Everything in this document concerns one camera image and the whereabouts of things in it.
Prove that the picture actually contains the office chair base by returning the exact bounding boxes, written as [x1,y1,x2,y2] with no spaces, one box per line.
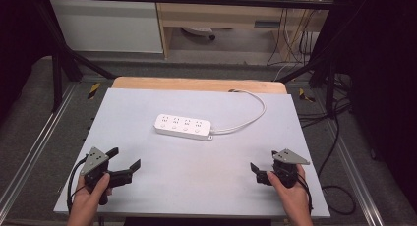
[181,26,217,41]

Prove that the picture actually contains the aluminium floor rail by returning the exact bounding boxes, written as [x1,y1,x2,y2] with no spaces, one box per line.
[0,83,79,214]
[326,119,386,226]

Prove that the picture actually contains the person's right hand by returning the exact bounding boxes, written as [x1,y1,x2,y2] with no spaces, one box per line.
[267,163,313,221]

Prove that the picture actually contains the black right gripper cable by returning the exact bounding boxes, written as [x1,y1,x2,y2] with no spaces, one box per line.
[296,172,315,215]

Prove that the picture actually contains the white power strip cable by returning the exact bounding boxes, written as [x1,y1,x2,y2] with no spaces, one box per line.
[209,88,268,136]

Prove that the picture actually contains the white cabinet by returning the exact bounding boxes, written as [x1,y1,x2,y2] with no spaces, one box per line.
[48,0,164,54]

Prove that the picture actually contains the yellow black floor tape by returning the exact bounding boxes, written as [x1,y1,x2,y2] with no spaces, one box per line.
[298,87,317,103]
[87,82,101,100]

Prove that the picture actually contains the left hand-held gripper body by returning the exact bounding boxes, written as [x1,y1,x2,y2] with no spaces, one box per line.
[80,146,134,206]

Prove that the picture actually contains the white power strip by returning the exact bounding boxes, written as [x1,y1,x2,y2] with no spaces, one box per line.
[153,113,213,141]

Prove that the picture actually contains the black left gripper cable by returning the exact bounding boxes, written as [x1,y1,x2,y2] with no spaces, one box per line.
[66,156,89,214]

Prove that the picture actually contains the pale grey table mat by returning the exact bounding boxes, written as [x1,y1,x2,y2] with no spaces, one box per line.
[53,87,331,219]

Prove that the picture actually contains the person's left hand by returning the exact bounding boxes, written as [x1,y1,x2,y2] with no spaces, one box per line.
[69,172,113,218]

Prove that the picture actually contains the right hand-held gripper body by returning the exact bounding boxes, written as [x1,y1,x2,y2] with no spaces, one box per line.
[256,148,311,189]

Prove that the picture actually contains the black floor cable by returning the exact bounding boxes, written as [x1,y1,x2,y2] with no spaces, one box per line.
[299,97,357,216]

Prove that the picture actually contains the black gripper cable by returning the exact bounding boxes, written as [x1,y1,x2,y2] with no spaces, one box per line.
[66,156,89,214]
[296,172,315,215]

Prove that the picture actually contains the hanging black cables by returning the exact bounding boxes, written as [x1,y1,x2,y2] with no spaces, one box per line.
[266,0,326,67]

